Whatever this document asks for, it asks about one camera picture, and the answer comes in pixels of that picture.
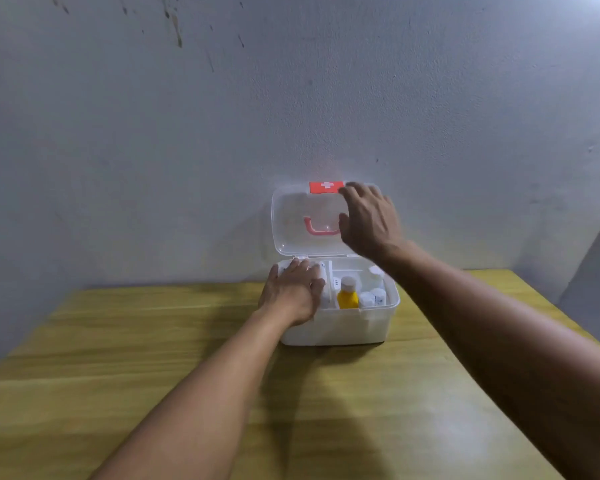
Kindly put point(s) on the person's left hand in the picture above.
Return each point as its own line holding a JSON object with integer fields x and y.
{"x": 295, "y": 294}

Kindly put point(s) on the person's right hand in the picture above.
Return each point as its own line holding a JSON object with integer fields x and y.
{"x": 372, "y": 224}

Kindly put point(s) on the white green labelled bottle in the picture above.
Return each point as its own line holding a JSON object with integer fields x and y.
{"x": 376, "y": 277}

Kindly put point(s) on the yellow small bottle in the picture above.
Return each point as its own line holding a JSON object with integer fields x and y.
{"x": 348, "y": 299}

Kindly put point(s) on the white first aid box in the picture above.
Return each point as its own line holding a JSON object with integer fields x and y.
{"x": 340, "y": 329}

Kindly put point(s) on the long grey-marked white gauze roll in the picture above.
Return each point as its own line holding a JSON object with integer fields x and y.
{"x": 379, "y": 297}

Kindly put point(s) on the person's left forearm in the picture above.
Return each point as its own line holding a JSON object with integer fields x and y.
{"x": 195, "y": 419}

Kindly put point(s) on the person's right forearm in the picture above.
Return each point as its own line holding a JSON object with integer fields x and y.
{"x": 505, "y": 344}

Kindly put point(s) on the wooden table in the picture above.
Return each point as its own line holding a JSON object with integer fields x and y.
{"x": 105, "y": 344}

